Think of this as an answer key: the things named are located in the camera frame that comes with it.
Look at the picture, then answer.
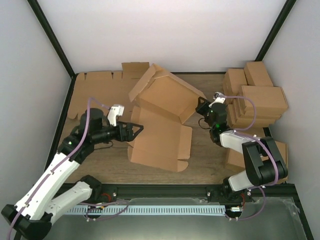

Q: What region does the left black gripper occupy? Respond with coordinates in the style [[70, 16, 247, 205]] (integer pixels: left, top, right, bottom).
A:
[[93, 120, 145, 145]]

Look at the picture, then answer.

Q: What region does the cardboard box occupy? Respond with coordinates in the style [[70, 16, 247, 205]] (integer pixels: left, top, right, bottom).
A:
[[127, 64, 205, 172]]

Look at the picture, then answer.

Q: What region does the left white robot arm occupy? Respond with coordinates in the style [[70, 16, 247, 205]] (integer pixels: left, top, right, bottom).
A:
[[1, 104, 144, 240]]

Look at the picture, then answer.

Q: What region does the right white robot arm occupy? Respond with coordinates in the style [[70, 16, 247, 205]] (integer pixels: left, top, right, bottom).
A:
[[195, 92, 288, 202]]

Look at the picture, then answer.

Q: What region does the folded box back left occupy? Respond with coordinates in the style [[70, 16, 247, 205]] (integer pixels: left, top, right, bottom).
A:
[[222, 68, 247, 96]]

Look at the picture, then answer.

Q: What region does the folded box back right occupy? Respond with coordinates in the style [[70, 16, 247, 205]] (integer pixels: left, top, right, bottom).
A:
[[243, 61, 274, 87]]

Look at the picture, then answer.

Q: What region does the folded box near right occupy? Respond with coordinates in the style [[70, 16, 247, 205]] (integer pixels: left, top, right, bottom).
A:
[[225, 141, 288, 173]]

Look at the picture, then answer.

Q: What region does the folded box top stack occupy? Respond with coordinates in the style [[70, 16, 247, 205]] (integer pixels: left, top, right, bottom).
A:
[[239, 85, 289, 116]]

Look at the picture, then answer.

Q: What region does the folded boxes lower stack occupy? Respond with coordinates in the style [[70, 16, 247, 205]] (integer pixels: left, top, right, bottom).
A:
[[226, 98, 282, 129]]

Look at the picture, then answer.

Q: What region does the flat cardboard sheet stack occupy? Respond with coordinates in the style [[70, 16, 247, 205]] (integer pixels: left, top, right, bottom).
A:
[[67, 62, 150, 122]]

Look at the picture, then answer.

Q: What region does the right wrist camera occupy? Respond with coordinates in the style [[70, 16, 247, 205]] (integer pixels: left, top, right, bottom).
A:
[[208, 91, 226, 108]]

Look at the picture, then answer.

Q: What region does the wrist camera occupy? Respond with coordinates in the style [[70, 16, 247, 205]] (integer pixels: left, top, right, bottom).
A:
[[208, 91, 226, 108], [107, 104, 125, 127]]

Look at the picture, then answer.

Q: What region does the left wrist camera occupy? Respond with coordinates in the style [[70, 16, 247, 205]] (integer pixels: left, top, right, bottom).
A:
[[107, 104, 125, 127]]

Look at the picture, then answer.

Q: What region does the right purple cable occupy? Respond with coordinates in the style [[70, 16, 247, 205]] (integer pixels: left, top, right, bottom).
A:
[[219, 94, 280, 221]]

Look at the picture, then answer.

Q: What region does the purple cable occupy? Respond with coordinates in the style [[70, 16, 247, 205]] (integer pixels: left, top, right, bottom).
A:
[[219, 94, 280, 221], [7, 96, 131, 238]]

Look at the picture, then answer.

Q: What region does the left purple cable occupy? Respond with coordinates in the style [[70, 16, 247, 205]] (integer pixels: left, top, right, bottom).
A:
[[7, 96, 131, 238]]

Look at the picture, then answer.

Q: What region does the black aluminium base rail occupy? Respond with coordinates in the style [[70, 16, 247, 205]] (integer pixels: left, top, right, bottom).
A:
[[31, 183, 297, 201]]

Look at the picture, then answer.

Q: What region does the light blue cable duct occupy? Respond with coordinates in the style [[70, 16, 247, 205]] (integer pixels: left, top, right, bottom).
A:
[[66, 205, 226, 217]]

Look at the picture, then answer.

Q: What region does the right black frame post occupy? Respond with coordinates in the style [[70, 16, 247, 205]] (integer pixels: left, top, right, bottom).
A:
[[254, 0, 297, 62]]

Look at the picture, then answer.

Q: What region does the black frame post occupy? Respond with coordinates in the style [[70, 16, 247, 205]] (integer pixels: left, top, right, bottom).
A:
[[254, 0, 297, 62], [26, 0, 76, 77]]

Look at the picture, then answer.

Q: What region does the left black frame post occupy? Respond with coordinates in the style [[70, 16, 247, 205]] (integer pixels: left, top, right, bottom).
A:
[[26, 0, 76, 77]]

